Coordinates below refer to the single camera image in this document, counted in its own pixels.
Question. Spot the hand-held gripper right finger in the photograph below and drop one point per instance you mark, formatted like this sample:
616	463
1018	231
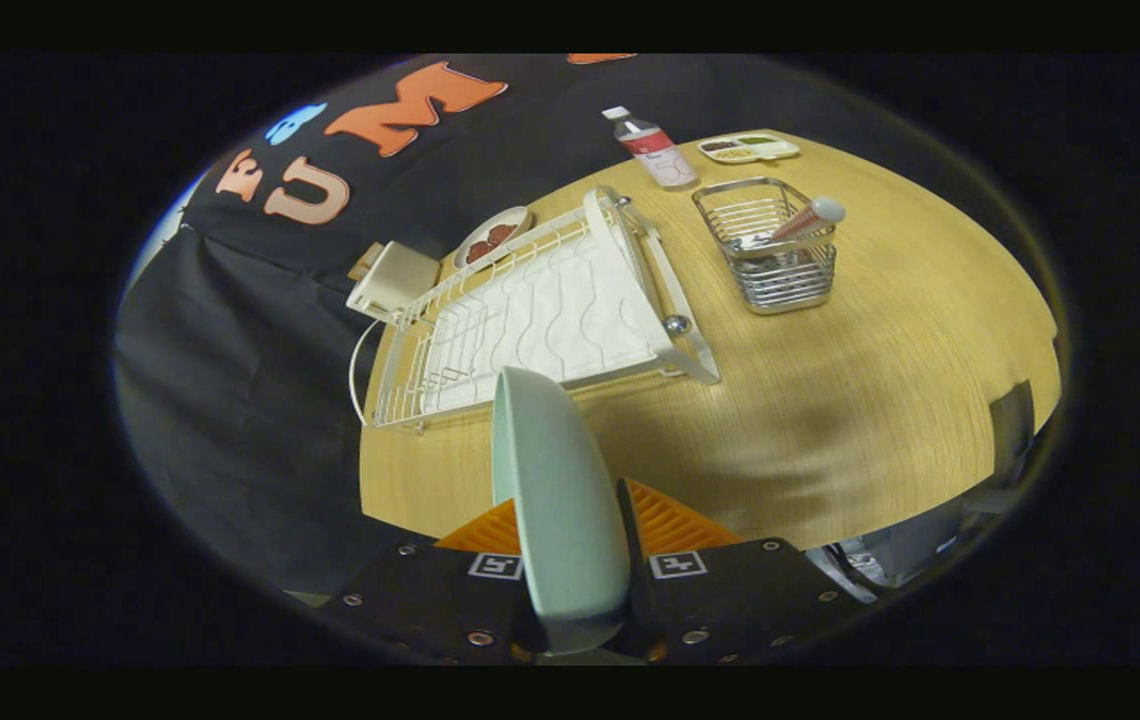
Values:
633	590

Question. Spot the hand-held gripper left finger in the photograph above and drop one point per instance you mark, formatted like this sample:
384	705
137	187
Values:
430	600

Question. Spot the pale green plate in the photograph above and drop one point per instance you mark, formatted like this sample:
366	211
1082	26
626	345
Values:
560	500

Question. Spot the beige plate with meat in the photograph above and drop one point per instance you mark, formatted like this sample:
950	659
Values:
520	217

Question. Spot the white divided snack dish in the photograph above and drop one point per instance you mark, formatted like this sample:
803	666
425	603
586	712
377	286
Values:
780	150

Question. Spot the white wavy drain tray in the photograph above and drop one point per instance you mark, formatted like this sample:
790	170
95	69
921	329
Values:
540	320

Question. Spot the cream toaster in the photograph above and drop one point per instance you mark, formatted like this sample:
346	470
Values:
395	280

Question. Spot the toasted bread slice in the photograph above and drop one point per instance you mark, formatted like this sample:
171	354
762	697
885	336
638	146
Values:
368	265

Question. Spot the red meat piece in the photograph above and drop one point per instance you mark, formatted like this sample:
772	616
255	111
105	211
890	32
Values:
480	251
502	236

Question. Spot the clear bottle red label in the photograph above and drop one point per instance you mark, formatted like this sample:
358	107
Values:
660	155

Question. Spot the pile of yellow beans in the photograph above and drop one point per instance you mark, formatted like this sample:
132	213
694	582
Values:
745	155

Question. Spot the pile of green beans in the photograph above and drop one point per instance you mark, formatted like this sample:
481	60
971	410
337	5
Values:
755	140

